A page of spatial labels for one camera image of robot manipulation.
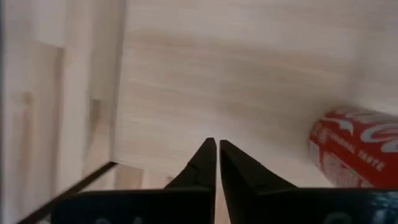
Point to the red Coca-Cola can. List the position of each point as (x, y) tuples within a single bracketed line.
[(357, 146)]

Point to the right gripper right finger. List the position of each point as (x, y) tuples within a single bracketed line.
[(239, 180)]

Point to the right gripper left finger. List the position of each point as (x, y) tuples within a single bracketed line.
[(202, 174)]

